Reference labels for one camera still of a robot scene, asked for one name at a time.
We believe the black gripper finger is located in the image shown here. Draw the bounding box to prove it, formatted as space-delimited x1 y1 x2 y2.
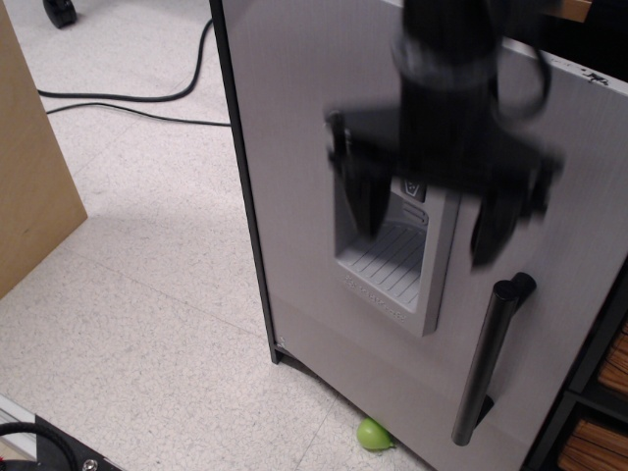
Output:
470 192 526 268
331 156 392 239

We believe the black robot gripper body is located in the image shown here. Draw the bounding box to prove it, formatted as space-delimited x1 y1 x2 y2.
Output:
325 78 562 218

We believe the grey toy fridge door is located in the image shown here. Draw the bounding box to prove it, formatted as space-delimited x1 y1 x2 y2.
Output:
221 0 628 471

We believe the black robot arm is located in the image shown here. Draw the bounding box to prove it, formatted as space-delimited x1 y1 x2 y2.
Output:
326 1 563 268

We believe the dark grey fridge cabinet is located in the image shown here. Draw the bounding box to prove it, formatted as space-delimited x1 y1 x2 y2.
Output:
208 0 628 471

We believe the brown cardboard box top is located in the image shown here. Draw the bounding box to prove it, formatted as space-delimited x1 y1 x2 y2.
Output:
557 0 593 24

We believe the upper woven wicker basket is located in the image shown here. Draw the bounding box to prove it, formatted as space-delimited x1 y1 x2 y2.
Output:
597 321 628 399

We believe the woven wicker basket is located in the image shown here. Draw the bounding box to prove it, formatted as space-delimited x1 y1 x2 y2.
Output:
597 321 628 399
557 419 627 471

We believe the dark grey side shelf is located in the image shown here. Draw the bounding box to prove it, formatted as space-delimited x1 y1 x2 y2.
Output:
521 267 627 470

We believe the lower woven wicker basket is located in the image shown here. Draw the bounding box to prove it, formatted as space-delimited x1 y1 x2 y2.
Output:
557 419 627 471

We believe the small green toy pear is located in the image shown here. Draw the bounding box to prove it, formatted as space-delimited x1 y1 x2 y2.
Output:
356 417 394 451

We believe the light brown wooden panel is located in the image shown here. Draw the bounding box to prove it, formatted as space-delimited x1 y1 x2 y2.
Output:
1 6 87 295

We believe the black caster wheel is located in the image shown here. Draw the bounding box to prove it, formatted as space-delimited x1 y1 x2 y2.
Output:
42 0 78 28

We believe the black door handle bar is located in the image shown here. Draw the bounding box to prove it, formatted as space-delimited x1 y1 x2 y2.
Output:
451 272 537 446

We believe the thick black floor cable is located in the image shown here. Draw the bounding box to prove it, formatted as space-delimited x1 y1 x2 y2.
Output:
37 18 214 104

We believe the black braided cable loop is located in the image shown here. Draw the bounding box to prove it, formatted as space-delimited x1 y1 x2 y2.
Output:
0 420 68 471

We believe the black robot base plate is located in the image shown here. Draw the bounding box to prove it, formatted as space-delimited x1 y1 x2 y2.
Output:
1 415 124 470

